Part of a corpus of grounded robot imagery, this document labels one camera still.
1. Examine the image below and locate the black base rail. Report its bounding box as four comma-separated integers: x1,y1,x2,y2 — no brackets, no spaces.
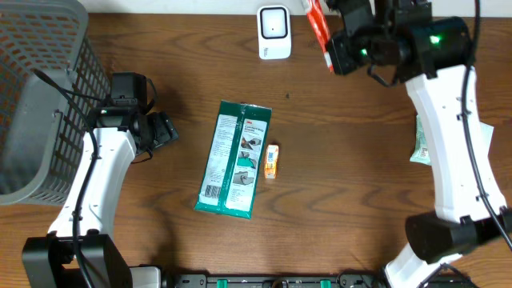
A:
168,274,387,288

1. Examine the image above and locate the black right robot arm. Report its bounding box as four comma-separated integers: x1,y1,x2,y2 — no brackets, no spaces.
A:
326,0,511,287

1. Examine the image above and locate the red white sachet stick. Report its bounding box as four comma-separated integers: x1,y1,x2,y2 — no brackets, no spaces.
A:
302,0,334,72

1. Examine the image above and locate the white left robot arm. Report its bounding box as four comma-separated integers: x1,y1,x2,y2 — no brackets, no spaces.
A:
22,72,178,287

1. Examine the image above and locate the grey plastic mesh basket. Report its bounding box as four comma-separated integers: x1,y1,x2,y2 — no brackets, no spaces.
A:
1,0,110,206

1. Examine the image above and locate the light green wipes packet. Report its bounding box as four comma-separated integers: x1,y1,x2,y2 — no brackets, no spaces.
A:
410,114,431,166

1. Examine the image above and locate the white barcode scanner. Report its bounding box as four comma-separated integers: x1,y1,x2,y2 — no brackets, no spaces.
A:
256,5,292,60

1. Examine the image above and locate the green white 3M package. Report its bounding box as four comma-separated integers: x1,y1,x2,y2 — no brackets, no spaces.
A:
194,101,272,219

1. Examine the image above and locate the white toothpaste box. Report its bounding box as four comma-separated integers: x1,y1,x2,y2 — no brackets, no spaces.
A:
480,122,494,152

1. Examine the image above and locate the orange Kleenex tissue pack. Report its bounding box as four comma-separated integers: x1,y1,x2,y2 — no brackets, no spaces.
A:
264,144,279,179

